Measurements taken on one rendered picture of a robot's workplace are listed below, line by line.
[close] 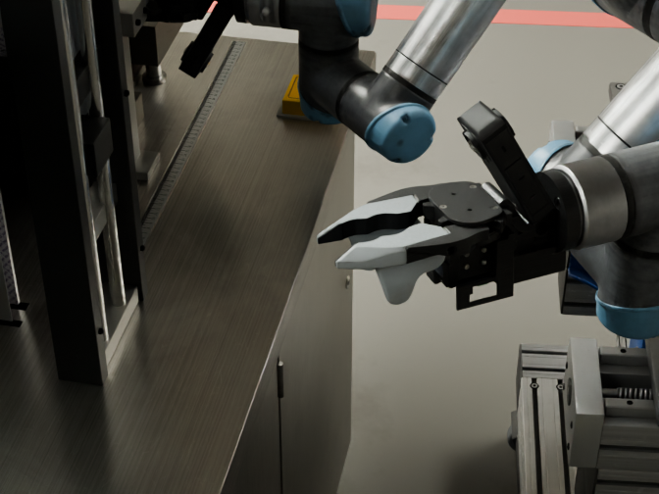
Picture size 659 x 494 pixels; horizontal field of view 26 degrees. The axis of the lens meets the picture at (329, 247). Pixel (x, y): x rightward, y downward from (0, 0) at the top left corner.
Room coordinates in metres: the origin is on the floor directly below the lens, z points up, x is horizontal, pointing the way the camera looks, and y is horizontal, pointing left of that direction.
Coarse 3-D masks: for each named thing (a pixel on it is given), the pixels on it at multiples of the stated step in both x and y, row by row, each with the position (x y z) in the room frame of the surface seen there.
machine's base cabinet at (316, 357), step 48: (336, 192) 1.66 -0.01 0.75; (336, 288) 1.66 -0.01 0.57; (288, 336) 1.35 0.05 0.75; (336, 336) 1.66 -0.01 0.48; (288, 384) 1.35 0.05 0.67; (336, 384) 1.66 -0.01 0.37; (288, 432) 1.34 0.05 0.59; (336, 432) 1.66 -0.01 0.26; (240, 480) 1.11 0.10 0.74; (288, 480) 1.33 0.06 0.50; (336, 480) 1.66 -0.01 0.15
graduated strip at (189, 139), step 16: (240, 48) 1.81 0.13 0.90; (224, 64) 1.76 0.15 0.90; (224, 80) 1.72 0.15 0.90; (208, 96) 1.68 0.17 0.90; (208, 112) 1.63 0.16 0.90; (192, 128) 1.59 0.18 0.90; (192, 144) 1.56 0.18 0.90; (176, 160) 1.52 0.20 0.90; (176, 176) 1.48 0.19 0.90; (160, 192) 1.45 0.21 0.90; (160, 208) 1.42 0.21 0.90; (144, 224) 1.38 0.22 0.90; (144, 240) 1.35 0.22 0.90
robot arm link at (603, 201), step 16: (592, 160) 1.00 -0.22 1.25; (576, 176) 0.98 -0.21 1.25; (592, 176) 0.98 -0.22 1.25; (608, 176) 0.98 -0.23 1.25; (576, 192) 0.97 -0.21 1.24; (592, 192) 0.97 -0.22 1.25; (608, 192) 0.97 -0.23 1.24; (624, 192) 0.97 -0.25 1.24; (592, 208) 0.96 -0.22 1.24; (608, 208) 0.96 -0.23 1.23; (624, 208) 0.96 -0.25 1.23; (592, 224) 0.95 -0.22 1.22; (608, 224) 0.96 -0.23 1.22; (624, 224) 0.96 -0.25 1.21; (592, 240) 0.95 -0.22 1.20; (608, 240) 0.96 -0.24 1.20
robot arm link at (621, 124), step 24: (648, 72) 1.16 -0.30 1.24; (624, 96) 1.16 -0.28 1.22; (648, 96) 1.14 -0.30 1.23; (600, 120) 1.16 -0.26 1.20; (624, 120) 1.14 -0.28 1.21; (648, 120) 1.13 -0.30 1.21; (552, 144) 1.18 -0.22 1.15; (576, 144) 1.15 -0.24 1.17; (600, 144) 1.13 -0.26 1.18; (624, 144) 1.12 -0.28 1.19
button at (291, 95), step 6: (294, 78) 1.68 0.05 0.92; (294, 84) 1.67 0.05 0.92; (288, 90) 1.65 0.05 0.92; (294, 90) 1.65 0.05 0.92; (288, 96) 1.64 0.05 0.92; (294, 96) 1.64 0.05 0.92; (282, 102) 1.63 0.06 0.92; (288, 102) 1.63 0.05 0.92; (294, 102) 1.63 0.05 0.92; (282, 108) 1.63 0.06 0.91; (288, 108) 1.63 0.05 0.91; (294, 108) 1.63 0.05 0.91; (300, 108) 1.62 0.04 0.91; (294, 114) 1.63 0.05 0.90; (300, 114) 1.62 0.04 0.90
